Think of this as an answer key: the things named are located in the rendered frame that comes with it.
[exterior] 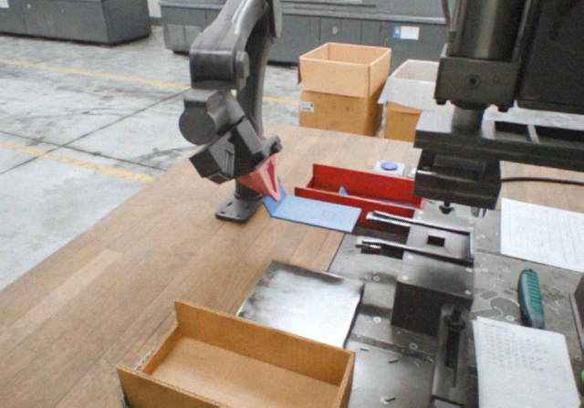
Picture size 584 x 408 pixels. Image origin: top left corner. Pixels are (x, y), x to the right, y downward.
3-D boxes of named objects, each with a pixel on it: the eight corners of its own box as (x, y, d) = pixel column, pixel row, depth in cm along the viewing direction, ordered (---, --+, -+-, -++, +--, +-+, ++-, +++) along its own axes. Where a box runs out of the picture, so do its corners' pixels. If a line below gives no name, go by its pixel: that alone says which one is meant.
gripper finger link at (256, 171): (281, 206, 73) (252, 159, 70) (248, 217, 77) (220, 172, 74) (296, 186, 78) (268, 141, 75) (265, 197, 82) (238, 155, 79)
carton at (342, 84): (320, 113, 366) (323, 41, 338) (385, 123, 346) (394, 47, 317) (290, 139, 319) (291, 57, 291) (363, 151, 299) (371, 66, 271)
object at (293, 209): (277, 194, 80) (277, 181, 79) (360, 210, 75) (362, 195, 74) (262, 215, 75) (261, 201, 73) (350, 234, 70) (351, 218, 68)
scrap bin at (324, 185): (312, 185, 101) (313, 162, 98) (424, 206, 93) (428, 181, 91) (294, 212, 92) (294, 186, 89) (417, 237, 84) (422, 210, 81)
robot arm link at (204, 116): (229, 148, 63) (225, 62, 58) (172, 143, 65) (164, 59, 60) (251, 124, 74) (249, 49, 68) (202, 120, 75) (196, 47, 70)
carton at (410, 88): (396, 120, 353) (404, 56, 328) (475, 132, 330) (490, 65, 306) (371, 152, 298) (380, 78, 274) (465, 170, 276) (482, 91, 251)
